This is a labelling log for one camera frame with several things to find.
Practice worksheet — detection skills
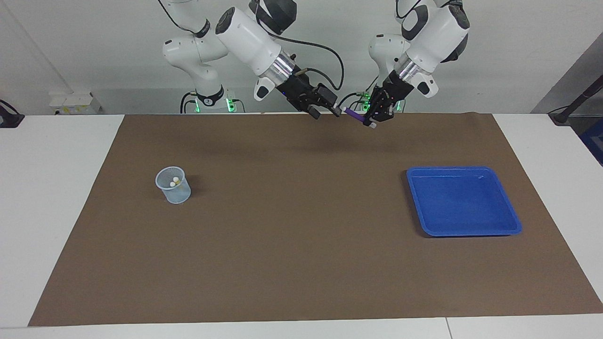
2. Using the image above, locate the purple pen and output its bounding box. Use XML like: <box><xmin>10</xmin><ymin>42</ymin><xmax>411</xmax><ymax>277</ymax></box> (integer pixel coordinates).
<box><xmin>343</xmin><ymin>106</ymin><xmax>377</xmax><ymax>129</ymax></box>

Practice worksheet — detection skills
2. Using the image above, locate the blue plastic tray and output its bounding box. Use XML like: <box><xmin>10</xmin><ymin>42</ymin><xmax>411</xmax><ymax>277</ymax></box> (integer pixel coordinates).
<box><xmin>406</xmin><ymin>166</ymin><xmax>522</xmax><ymax>237</ymax></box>

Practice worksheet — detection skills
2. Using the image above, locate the brown table mat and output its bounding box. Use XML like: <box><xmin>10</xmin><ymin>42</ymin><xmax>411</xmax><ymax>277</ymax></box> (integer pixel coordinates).
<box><xmin>28</xmin><ymin>112</ymin><xmax>603</xmax><ymax>327</ymax></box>

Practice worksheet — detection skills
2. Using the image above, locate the pale blue mesh pen cup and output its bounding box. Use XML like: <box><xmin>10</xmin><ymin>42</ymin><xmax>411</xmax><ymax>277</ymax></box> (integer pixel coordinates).
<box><xmin>155</xmin><ymin>166</ymin><xmax>192</xmax><ymax>204</ymax></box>

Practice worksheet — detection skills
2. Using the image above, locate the black stand pole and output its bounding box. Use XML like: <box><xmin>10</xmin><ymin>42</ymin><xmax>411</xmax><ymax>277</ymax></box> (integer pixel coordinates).
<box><xmin>549</xmin><ymin>75</ymin><xmax>603</xmax><ymax>125</ymax></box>

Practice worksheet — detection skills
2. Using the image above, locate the blue crate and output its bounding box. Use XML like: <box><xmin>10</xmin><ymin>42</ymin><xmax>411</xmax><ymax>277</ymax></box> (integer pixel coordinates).
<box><xmin>580</xmin><ymin>118</ymin><xmax>603</xmax><ymax>166</ymax></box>

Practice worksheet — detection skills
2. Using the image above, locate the white box with yellow labels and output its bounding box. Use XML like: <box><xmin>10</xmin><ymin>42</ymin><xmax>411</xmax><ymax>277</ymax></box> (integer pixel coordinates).
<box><xmin>49</xmin><ymin>92</ymin><xmax>102</xmax><ymax>115</ymax></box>

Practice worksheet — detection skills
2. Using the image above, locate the black left base cable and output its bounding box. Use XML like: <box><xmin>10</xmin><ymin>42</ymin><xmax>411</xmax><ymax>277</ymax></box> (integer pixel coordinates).
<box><xmin>338</xmin><ymin>89</ymin><xmax>375</xmax><ymax>112</ymax></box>

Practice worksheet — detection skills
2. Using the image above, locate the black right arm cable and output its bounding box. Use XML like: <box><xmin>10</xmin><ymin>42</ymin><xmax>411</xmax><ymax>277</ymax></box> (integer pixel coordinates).
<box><xmin>158</xmin><ymin>0</ymin><xmax>345</xmax><ymax>91</ymax></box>

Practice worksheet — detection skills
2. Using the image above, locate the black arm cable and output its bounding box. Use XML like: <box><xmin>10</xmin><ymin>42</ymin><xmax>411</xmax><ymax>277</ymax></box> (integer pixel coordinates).
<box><xmin>394</xmin><ymin>0</ymin><xmax>424</xmax><ymax>19</ymax></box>
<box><xmin>158</xmin><ymin>0</ymin><xmax>345</xmax><ymax>91</ymax></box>

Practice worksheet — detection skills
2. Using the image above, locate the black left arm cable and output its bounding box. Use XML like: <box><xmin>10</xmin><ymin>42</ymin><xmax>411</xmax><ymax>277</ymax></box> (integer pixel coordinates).
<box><xmin>394</xmin><ymin>0</ymin><xmax>424</xmax><ymax>19</ymax></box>

